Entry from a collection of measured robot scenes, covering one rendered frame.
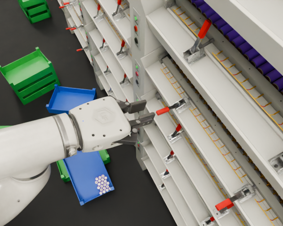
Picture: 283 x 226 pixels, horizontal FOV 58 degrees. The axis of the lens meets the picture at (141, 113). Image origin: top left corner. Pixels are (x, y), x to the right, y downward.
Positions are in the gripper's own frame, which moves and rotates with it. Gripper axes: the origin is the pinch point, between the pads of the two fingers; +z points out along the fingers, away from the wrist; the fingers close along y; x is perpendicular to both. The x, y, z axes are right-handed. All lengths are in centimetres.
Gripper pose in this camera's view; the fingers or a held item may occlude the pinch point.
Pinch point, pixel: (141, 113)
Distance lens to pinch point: 56.5
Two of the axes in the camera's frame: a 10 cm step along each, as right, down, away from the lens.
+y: -4.7, -7.4, 4.8
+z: 8.6, -2.5, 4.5
